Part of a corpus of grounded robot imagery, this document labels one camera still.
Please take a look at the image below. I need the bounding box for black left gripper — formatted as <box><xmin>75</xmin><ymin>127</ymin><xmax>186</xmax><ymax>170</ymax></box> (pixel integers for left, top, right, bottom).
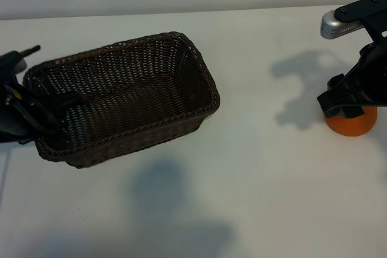
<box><xmin>0</xmin><ymin>84</ymin><xmax>85</xmax><ymax>146</ymax></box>

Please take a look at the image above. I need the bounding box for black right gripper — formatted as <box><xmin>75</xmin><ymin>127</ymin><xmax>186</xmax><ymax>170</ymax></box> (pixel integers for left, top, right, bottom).
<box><xmin>316</xmin><ymin>39</ymin><xmax>387</xmax><ymax>120</ymax></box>

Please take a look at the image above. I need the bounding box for orange fruit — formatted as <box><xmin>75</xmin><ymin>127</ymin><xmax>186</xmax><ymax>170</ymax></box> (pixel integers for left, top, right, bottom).
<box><xmin>324</xmin><ymin>106</ymin><xmax>379</xmax><ymax>137</ymax></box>

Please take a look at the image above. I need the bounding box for dark brown woven wicker basket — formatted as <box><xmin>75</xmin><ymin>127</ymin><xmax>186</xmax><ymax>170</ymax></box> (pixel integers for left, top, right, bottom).
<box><xmin>23</xmin><ymin>31</ymin><xmax>221</xmax><ymax>170</ymax></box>

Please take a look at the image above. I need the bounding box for black flat gripper cable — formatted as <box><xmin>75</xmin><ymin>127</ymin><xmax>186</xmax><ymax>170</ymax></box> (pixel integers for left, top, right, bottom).
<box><xmin>5</xmin><ymin>88</ymin><xmax>60</xmax><ymax>134</ymax></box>

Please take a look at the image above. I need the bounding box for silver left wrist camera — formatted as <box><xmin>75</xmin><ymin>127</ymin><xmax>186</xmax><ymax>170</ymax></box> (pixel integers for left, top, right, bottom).
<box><xmin>11</xmin><ymin>57</ymin><xmax>29</xmax><ymax>75</ymax></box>

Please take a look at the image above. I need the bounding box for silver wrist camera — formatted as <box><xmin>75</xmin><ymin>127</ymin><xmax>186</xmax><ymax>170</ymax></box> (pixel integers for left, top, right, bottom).
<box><xmin>11</xmin><ymin>57</ymin><xmax>29</xmax><ymax>75</ymax></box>
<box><xmin>320</xmin><ymin>10</ymin><xmax>364</xmax><ymax>40</ymax></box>

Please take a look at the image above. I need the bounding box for black left camera mount bracket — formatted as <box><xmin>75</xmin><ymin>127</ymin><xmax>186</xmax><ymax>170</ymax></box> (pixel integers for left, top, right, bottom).
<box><xmin>0</xmin><ymin>50</ymin><xmax>25</xmax><ymax>74</ymax></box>

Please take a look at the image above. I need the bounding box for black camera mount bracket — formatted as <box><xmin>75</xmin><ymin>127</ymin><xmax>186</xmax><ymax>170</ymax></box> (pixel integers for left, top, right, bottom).
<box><xmin>0</xmin><ymin>50</ymin><xmax>25</xmax><ymax>74</ymax></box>
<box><xmin>336</xmin><ymin>0</ymin><xmax>387</xmax><ymax>41</ymax></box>

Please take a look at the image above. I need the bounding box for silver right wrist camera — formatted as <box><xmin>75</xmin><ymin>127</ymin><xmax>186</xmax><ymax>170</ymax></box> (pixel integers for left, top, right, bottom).
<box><xmin>320</xmin><ymin>10</ymin><xmax>364</xmax><ymax>40</ymax></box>

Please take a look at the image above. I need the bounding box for black right camera mount bracket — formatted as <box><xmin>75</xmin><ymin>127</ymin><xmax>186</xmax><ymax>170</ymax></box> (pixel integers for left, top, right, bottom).
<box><xmin>336</xmin><ymin>0</ymin><xmax>387</xmax><ymax>41</ymax></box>

